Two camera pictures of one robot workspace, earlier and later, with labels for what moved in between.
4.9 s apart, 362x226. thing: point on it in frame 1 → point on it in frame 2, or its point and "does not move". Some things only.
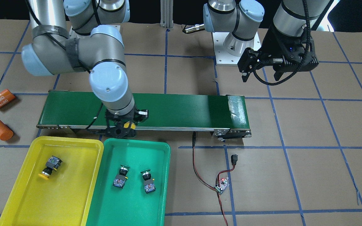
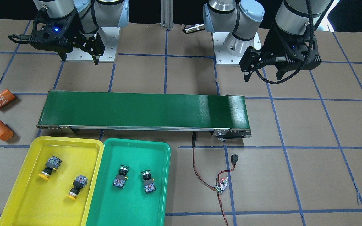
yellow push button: x=133 y=125 → x=80 y=182
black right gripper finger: x=140 y=115 → x=95 y=46
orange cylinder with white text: x=2 y=99 does not move
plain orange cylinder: x=1 y=130 does not move
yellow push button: x=52 y=163 does not move
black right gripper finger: x=117 y=132 → x=63 y=56
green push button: x=149 y=183 does not move
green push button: x=120 y=180 does not move
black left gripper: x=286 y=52 does not move
